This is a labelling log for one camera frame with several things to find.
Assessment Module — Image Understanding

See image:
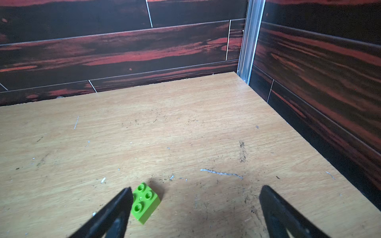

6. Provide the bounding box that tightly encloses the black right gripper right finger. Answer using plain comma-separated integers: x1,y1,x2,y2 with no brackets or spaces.
260,185,328,238

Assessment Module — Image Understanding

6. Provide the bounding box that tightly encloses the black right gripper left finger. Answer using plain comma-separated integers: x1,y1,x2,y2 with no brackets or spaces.
71,187,134,238

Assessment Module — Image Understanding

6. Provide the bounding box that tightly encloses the aluminium corner post right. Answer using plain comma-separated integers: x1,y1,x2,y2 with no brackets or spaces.
237,0,266,85

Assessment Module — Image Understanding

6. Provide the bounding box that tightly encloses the green 2x2 lego brick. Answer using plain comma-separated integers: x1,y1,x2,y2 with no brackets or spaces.
131,182,161,225

